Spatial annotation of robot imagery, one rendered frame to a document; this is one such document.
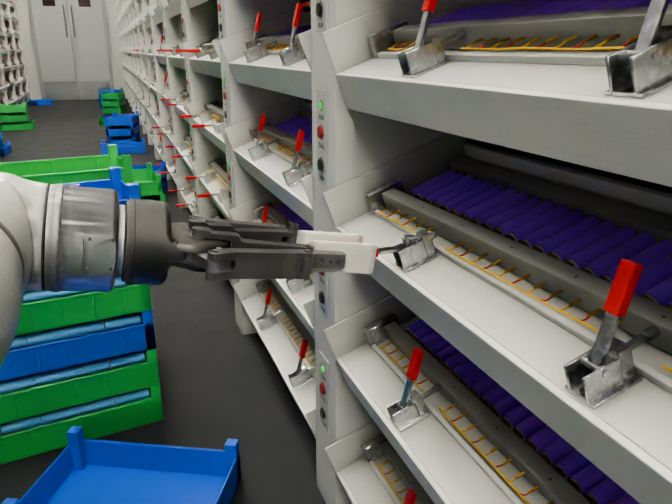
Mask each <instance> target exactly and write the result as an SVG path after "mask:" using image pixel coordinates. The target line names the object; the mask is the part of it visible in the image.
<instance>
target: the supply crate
mask: <svg viewBox="0 0 672 504"><path fill-rule="evenodd" d="M109 174H110V179H105V180H95V181H84V182H73V183H62V184H65V185H68V186H70V185H72V184H80V185H81V187H93V188H105V189H114V190H116V191H117V192H118V195H119V205H125V202H126V201H129V199H141V198H140V189H139V184H138V183H126V184H125V183H124V182H123V181H122V177H121V168H120V167H119V166H115V167H109Z"/></svg>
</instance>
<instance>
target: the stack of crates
mask: <svg viewBox="0 0 672 504"><path fill-rule="evenodd" d="M107 146H108V154H109V155H96V156H83V157H69V158H56V159H43V160H30V161H16V162H3V163H0V172H5V173H10V174H14V175H16V176H19V177H21V178H24V179H27V180H31V181H35V182H41V183H47V184H50V185H51V184H62V183H73V182H84V181H95V180H105V179H110V174H109V167H115V166H119V167H120V168H121V177H122V181H123V182H124V183H125V184H126V183H134V177H133V167H132V159H131V155H121V157H119V156H118V150H117V145H116V144H109V145H107Z"/></svg>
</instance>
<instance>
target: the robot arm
mask: <svg viewBox="0 0 672 504"><path fill-rule="evenodd" d="M298 225H299V224H297V223H294V222H290V227H289V229H286V226H285V225H283V224H269V223H258V222H247V221H236V220H225V219H214V218H208V217H202V216H198V215H190V216H189V220H188V223H185V222H179V223H171V214H170V208H169V206H168V204H167V203H166V202H164V201H155V200H142V199H129V201H126V202H125V205H119V195H118V192H117V191H116V190H114V189H105V188H93V187H80V186H68V185H65V184H51V185H50V184H47V183H41V182H35V181H31V180H27V179H24V178H21V177H19V176H16V175H14V174H10V173H5V172H0V368H1V367H2V365H3V363H4V360H5V358H6V356H7V354H8V352H9V349H10V347H11V345H12V342H13V339H14V336H15V334H16V331H17V328H18V324H19V320H20V316H21V311H22V304H23V294H24V292H29V291H45V290H46V291H52V292H59V291H85V292H88V291H94V292H110V291H111V290H112V289H113V287H114V283H115V277H121V280H122V282H125V284H140V285H160V284H162V283H163V282H164V281H165V280H166V277H167V270H168V268H169V267H171V266H176V267H180V268H186V269H188V270H190V271H194V272H206V273H205V280H207V281H210V282H216V281H223V280H230V279H304V280H309V278H310V274H311V272H332V273H359V274H371V273H372V272H373V267H374V261H375V256H376V250H377V246H376V245H375V244H371V243H362V242H363V235H361V234H353V233H337V232H322V231H306V230H299V231H298ZM297 232H298V234H297Z"/></svg>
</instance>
